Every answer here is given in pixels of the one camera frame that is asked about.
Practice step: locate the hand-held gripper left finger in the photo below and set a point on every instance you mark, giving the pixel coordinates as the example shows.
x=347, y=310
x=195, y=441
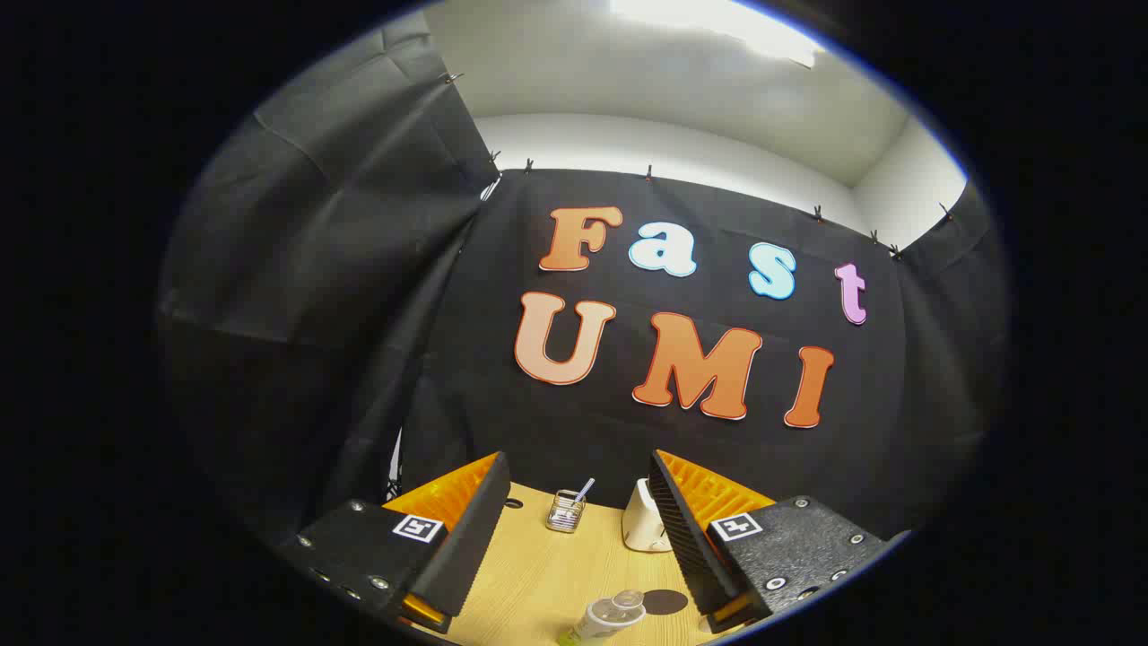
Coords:
x=471, y=547

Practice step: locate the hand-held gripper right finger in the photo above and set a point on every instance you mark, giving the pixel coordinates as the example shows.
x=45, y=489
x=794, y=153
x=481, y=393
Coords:
x=686, y=547

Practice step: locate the dark round coaster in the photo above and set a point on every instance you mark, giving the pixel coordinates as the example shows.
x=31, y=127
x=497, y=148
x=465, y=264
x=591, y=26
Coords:
x=665, y=602

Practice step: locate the clear plastic juice bottle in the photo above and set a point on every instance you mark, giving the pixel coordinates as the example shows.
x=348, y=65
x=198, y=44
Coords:
x=601, y=621

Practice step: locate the cream plastic box device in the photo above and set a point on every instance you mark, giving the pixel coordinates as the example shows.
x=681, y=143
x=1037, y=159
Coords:
x=639, y=525

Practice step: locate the wooden table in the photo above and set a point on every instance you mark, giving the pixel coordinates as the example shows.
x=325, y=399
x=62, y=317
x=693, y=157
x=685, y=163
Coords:
x=538, y=574

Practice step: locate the black backdrop cloth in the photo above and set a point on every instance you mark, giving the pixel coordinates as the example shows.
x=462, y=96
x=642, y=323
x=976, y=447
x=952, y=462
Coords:
x=466, y=359

